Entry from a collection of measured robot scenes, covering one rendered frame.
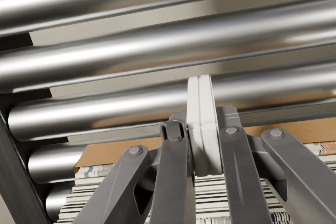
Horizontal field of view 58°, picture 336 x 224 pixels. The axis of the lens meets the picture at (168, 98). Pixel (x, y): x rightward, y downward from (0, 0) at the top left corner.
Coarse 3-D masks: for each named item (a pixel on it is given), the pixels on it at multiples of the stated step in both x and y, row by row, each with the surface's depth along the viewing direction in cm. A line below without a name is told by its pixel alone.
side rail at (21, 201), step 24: (0, 48) 36; (0, 96) 35; (24, 96) 40; (48, 96) 45; (0, 120) 35; (0, 144) 36; (24, 144) 38; (48, 144) 44; (0, 168) 38; (24, 168) 38; (0, 192) 40; (24, 192) 39; (24, 216) 41; (48, 216) 41
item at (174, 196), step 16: (160, 128) 14; (176, 128) 14; (176, 144) 14; (160, 160) 13; (176, 160) 13; (160, 176) 12; (176, 176) 12; (192, 176) 14; (160, 192) 11; (176, 192) 11; (192, 192) 13; (160, 208) 10; (176, 208) 10; (192, 208) 12
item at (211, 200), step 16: (304, 144) 28; (320, 144) 28; (80, 176) 30; (96, 176) 30; (208, 176) 27; (80, 192) 28; (208, 192) 25; (224, 192) 25; (64, 208) 26; (80, 208) 26; (208, 208) 24; (224, 208) 23; (272, 208) 22
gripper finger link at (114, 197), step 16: (128, 160) 13; (144, 160) 13; (112, 176) 12; (128, 176) 12; (96, 192) 12; (112, 192) 11; (128, 192) 12; (96, 208) 11; (112, 208) 11; (128, 208) 12; (144, 208) 13
